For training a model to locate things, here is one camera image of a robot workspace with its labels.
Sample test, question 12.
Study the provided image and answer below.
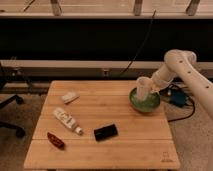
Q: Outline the white ceramic cup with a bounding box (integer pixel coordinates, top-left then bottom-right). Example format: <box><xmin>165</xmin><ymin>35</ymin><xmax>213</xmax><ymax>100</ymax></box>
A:
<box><xmin>136</xmin><ymin>77</ymin><xmax>152</xmax><ymax>101</ymax></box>

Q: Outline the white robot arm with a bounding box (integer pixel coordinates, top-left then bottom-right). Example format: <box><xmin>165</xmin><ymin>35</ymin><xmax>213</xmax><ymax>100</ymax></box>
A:
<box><xmin>151</xmin><ymin>49</ymin><xmax>213</xmax><ymax>120</ymax></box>

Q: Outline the green ceramic bowl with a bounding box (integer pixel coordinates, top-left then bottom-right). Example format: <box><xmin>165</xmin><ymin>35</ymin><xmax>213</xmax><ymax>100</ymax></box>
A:
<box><xmin>129</xmin><ymin>88</ymin><xmax>160</xmax><ymax>113</ymax></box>

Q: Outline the blue box on floor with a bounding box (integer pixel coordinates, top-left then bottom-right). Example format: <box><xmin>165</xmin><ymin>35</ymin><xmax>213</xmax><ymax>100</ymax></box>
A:
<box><xmin>170</xmin><ymin>90</ymin><xmax>186</xmax><ymax>107</ymax></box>

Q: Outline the black rectangular box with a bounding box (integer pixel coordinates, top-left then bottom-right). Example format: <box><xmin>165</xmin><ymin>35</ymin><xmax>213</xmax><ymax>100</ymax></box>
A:
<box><xmin>94</xmin><ymin>124</ymin><xmax>118</xmax><ymax>141</ymax></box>

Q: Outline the small white block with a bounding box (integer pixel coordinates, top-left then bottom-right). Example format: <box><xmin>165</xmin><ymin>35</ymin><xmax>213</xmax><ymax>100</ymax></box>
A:
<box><xmin>61</xmin><ymin>92</ymin><xmax>79</xmax><ymax>104</ymax></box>

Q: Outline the white tube with cap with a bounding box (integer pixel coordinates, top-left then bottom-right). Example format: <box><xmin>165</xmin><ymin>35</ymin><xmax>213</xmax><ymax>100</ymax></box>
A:
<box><xmin>53</xmin><ymin>108</ymin><xmax>83</xmax><ymax>135</ymax></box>

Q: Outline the dark red small object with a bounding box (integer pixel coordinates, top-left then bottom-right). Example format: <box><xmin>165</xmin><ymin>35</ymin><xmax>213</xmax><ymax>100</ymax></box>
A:
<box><xmin>47</xmin><ymin>133</ymin><xmax>65</xmax><ymax>149</ymax></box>

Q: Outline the black office chair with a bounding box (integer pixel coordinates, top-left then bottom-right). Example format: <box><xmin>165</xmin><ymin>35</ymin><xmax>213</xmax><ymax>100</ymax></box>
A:
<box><xmin>0</xmin><ymin>64</ymin><xmax>26</xmax><ymax>139</ymax></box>

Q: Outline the black floor cable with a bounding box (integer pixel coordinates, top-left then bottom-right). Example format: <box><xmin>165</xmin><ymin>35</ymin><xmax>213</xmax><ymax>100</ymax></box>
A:
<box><xmin>166</xmin><ymin>84</ymin><xmax>196</xmax><ymax>123</ymax></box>

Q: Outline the black hanging cable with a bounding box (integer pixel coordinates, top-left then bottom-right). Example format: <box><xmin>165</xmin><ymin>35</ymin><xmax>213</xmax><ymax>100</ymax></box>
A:
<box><xmin>119</xmin><ymin>9</ymin><xmax>157</xmax><ymax>77</ymax></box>

